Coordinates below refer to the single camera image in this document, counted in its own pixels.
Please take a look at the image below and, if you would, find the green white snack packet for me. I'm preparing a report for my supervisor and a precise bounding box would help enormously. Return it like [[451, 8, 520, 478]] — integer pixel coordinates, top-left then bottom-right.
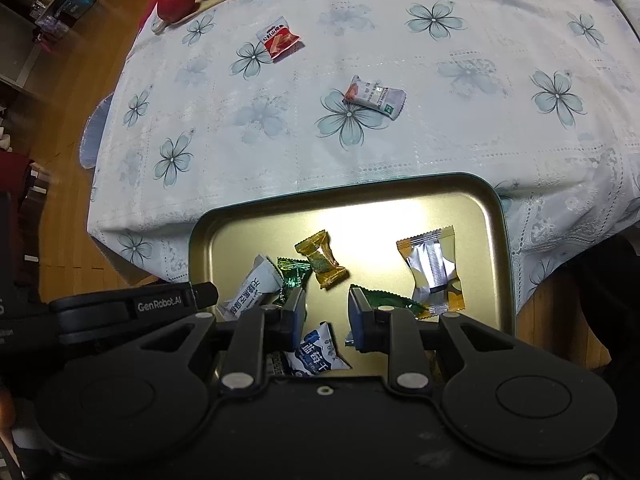
[[347, 285, 430, 324]]

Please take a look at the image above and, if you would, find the blue white milk packet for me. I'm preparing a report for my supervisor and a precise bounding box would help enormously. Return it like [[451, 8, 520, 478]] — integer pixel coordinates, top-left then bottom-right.
[[285, 322, 352, 377]]

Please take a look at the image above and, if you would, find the green foil candy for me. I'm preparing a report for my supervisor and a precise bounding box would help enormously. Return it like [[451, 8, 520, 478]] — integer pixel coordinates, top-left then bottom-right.
[[276, 257, 312, 306]]

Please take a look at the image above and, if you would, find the long white snack packet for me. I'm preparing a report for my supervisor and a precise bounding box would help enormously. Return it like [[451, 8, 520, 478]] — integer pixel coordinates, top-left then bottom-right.
[[217, 255, 283, 321]]

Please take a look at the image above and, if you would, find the small gold candy packet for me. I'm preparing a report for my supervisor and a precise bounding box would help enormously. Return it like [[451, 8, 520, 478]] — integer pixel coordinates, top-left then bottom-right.
[[294, 230, 348, 289]]

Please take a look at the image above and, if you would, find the gold metal tin tray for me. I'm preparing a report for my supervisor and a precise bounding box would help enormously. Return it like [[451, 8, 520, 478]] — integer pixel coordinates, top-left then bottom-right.
[[189, 174, 514, 376]]

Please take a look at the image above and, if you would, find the silver yellow snack packet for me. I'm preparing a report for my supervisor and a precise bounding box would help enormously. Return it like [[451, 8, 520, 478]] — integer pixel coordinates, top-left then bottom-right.
[[396, 226, 465, 320]]

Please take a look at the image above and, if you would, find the white pink snack bar packet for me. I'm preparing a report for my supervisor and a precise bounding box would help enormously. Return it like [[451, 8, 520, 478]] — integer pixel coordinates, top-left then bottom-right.
[[343, 75, 407, 120]]

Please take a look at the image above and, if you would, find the red white hawthorn packet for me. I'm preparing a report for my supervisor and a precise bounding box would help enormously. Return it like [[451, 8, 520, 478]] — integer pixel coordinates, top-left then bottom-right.
[[256, 16, 300, 62]]

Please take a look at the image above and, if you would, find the white floral tablecloth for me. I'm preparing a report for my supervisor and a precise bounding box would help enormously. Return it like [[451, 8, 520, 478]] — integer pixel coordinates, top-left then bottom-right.
[[87, 0, 639, 304]]

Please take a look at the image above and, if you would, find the red apple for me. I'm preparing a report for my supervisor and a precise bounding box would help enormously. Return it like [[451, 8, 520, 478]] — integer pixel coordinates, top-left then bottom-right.
[[157, 0, 195, 23]]

